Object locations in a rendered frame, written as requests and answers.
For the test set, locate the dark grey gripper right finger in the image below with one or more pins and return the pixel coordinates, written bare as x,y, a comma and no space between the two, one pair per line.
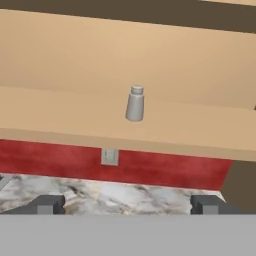
208,204

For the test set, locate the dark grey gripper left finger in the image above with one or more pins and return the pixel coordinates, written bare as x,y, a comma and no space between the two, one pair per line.
46,204

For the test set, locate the grey shaker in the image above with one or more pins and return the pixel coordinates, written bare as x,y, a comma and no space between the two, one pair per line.
135,104

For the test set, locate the tan wooden open cabinet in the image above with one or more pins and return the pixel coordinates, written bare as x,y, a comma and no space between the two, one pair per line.
100,73

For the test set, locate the grey wall socket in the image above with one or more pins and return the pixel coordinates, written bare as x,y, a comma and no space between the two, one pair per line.
109,156

